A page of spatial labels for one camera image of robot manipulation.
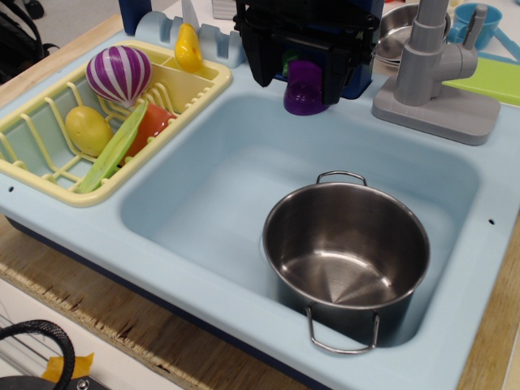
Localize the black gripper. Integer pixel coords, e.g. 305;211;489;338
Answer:
233;1;379;105

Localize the purple toy eggplant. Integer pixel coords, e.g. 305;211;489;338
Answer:
282;50;329;116

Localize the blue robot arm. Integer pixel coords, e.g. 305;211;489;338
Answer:
233;1;384;105

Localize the stainless steel pot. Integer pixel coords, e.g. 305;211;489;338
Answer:
262;171;430;354

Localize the grey ribbed box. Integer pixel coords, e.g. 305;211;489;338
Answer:
211;0;236;20

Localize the steel pans stack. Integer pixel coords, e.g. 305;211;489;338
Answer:
375;3;453;68

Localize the yellow toy pepper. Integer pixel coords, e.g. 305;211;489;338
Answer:
174;23;203;73

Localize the grey toy faucet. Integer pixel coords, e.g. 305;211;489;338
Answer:
371;1;501;145

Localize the orange toy bowl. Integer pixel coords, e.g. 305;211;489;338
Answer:
119;103;177;167

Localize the blue toy cup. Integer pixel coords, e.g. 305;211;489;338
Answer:
447;3;503;50

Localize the purple white striped toy onion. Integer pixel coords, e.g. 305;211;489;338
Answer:
85;45;152;108

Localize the light blue toy sink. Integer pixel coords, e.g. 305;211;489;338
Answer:
0;11;520;390

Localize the green cutting board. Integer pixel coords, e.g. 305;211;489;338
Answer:
444;58;520;106

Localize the green toy plate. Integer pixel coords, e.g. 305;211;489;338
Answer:
76;101;149;194

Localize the yellow toy potato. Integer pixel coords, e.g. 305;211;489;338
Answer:
65;106;113;158

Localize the yellow dish rack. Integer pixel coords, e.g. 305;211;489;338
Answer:
1;41;232;207

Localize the black backpack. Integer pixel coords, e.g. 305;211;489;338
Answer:
1;1;59;85

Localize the yellow tape piece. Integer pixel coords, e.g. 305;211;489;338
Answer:
41;352;95;384

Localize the blue sink back post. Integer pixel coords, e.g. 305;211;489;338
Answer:
119;0;152;35

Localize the black braided cable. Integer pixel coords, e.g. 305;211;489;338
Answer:
0;319;76;390

